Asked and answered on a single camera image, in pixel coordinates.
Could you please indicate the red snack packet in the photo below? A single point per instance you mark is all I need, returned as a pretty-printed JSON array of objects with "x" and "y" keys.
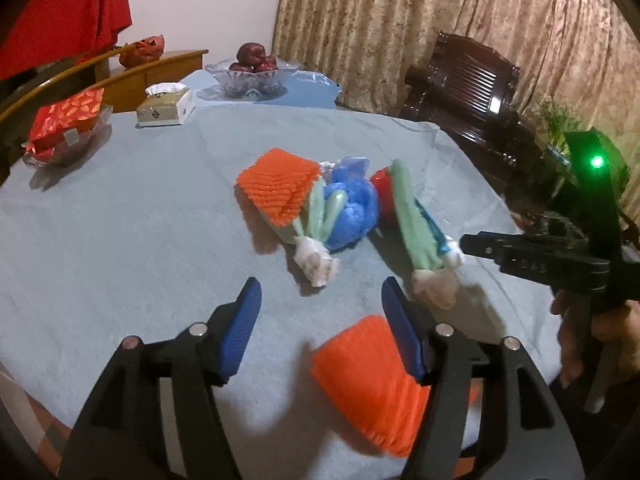
[{"x": 64, "y": 124}]

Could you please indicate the clear plastic snack tray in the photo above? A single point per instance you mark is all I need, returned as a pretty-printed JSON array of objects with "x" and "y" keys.
[{"x": 67, "y": 156}]

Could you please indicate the blue plastic bag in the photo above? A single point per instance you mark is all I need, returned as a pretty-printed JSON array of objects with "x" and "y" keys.
[{"x": 361, "y": 210}]

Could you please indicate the green foam sleeve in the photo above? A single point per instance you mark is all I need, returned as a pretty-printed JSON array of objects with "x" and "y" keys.
[
  {"x": 432, "y": 279},
  {"x": 310, "y": 231}
]

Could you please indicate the red plastic bag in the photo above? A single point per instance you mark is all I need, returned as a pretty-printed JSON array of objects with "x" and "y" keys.
[{"x": 382, "y": 183}]

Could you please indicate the glass fruit bowl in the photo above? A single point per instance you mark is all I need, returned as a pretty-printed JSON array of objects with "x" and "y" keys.
[{"x": 236, "y": 85}]

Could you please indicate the light blue tablecloth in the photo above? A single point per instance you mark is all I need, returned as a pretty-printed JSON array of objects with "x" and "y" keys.
[{"x": 149, "y": 233}]

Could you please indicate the green potted plant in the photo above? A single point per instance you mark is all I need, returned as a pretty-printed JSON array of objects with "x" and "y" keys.
[{"x": 559, "y": 119}]

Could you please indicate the orange foam fruit net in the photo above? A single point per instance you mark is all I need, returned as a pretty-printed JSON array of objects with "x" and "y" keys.
[{"x": 278, "y": 184}]

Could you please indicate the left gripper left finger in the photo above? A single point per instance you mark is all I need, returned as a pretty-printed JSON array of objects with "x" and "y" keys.
[{"x": 229, "y": 330}]

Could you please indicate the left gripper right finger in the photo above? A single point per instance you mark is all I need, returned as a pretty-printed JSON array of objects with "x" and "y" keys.
[{"x": 411, "y": 325}]

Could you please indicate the tissue box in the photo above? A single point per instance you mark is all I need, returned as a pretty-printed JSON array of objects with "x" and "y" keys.
[{"x": 165, "y": 104}]

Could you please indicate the dark red apples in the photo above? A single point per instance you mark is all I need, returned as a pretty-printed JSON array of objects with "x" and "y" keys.
[{"x": 252, "y": 58}]

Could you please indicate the blue side table cover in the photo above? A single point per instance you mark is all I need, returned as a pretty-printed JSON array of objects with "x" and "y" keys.
[{"x": 303, "y": 89}]

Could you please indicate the dark wooden armchair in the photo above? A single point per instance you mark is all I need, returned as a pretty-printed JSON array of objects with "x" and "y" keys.
[{"x": 467, "y": 90}]

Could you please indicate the red cloth cover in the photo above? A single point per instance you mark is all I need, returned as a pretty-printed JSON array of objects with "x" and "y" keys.
[{"x": 44, "y": 31}]

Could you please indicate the beige patterned curtain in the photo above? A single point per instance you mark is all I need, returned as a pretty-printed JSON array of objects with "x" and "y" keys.
[{"x": 579, "y": 52}]

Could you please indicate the blue white toothpaste tube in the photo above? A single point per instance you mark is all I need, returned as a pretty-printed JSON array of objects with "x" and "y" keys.
[{"x": 448, "y": 249}]

